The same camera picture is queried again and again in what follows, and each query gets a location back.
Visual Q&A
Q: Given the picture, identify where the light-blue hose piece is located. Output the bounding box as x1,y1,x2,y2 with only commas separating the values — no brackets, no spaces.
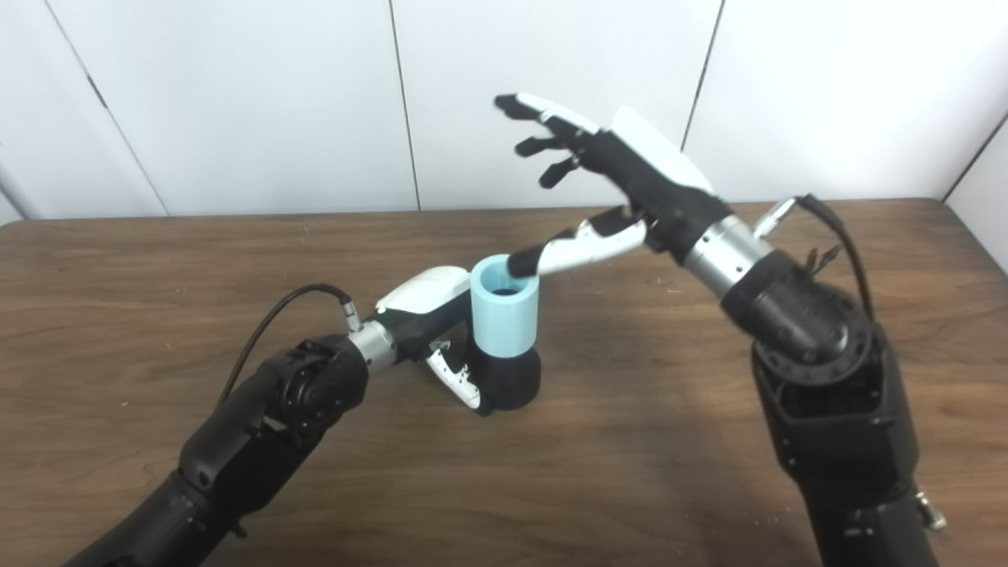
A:
470,254,540,359

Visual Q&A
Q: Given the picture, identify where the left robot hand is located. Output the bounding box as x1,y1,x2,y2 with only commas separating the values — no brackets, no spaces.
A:
374,266,493,417

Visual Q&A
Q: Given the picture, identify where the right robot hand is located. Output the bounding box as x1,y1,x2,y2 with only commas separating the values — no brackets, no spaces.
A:
494,93,733,278

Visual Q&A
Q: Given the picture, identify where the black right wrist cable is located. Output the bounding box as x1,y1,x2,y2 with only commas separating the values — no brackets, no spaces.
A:
752,194,875,320

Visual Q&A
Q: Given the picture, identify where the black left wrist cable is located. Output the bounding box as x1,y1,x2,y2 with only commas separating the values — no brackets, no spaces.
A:
217,284,363,406

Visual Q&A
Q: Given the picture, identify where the black flared nozzle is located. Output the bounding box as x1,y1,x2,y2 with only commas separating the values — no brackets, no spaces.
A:
472,346,543,412

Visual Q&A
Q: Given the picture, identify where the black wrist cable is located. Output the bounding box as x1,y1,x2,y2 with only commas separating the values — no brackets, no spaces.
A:
752,194,875,320
217,284,363,406

